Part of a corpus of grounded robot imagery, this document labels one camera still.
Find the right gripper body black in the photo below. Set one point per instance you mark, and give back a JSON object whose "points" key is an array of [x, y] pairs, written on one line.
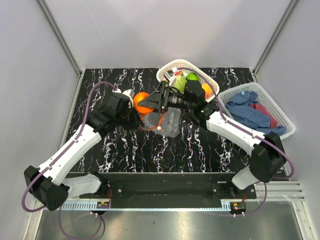
{"points": [[164, 95]]}

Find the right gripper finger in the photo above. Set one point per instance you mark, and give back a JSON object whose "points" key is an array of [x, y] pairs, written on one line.
{"points": [[158, 89], [151, 101]]}

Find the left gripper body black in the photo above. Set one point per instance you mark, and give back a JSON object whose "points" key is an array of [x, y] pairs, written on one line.
{"points": [[132, 120]]}

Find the clear zip top bag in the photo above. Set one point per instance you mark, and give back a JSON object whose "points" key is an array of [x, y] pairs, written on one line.
{"points": [[164, 124]]}

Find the fake green cabbage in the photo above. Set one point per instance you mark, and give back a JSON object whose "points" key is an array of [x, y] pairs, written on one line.
{"points": [[180, 82]]}

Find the fake watermelon slice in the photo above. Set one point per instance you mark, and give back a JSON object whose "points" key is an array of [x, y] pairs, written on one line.
{"points": [[179, 73]]}

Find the fake green apple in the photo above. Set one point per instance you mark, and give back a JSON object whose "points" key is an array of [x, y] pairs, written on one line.
{"points": [[192, 77]]}

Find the fake peach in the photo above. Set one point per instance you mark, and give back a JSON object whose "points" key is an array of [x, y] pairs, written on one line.
{"points": [[207, 89]]}

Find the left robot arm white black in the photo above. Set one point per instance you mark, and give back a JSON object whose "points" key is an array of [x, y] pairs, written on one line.
{"points": [[49, 183]]}

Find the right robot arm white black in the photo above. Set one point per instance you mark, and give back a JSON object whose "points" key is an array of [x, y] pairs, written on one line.
{"points": [[266, 151]]}

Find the white perforated basket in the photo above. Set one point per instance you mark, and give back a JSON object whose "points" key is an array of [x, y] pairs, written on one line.
{"points": [[165, 70]]}

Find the blue patterned cloth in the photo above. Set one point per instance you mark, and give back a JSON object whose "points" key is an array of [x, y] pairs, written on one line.
{"points": [[239, 107]]}

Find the white laundry basket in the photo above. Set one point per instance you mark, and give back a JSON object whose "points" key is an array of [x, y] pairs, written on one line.
{"points": [[264, 99]]}

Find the red cloth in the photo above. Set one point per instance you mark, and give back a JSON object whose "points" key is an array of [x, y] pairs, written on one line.
{"points": [[267, 118]]}

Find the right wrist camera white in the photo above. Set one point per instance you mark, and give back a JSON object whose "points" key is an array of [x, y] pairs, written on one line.
{"points": [[170, 76]]}

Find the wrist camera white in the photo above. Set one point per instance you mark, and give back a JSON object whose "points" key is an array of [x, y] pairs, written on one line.
{"points": [[129, 93], [170, 76]]}

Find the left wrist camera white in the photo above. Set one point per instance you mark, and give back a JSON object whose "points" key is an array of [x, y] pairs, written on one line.
{"points": [[129, 93]]}

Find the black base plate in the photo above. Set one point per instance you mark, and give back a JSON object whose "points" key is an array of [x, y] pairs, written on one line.
{"points": [[167, 191]]}

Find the aluminium frame rail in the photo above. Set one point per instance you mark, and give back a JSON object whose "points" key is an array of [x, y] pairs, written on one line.
{"points": [[275, 191]]}

